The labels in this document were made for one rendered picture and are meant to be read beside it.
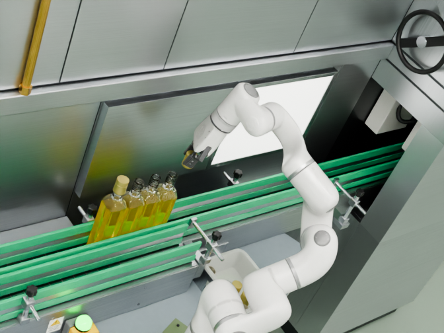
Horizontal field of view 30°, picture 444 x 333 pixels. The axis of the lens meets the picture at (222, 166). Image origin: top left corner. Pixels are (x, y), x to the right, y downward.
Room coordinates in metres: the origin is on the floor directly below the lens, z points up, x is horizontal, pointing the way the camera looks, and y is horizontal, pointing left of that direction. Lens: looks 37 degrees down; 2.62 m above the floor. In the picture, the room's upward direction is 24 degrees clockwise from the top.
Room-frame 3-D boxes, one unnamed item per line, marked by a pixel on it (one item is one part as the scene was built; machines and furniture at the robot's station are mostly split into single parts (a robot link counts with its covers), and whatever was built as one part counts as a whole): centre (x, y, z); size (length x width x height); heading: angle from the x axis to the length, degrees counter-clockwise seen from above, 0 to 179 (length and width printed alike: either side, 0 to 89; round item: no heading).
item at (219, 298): (1.49, -0.15, 1.05); 0.13 x 0.10 x 0.16; 34
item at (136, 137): (2.11, 0.07, 1.15); 0.90 x 0.03 x 0.34; 142
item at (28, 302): (1.33, 0.28, 0.94); 0.07 x 0.04 x 0.13; 52
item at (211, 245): (1.84, -0.05, 0.95); 0.17 x 0.03 x 0.12; 52
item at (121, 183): (1.69, 0.23, 1.14); 0.04 x 0.04 x 0.04
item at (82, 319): (1.46, 0.17, 0.84); 0.05 x 0.05 x 0.03
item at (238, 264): (1.86, -0.20, 0.80); 0.22 x 0.17 x 0.09; 52
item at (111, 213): (1.69, 0.23, 0.99); 0.06 x 0.06 x 0.21; 53
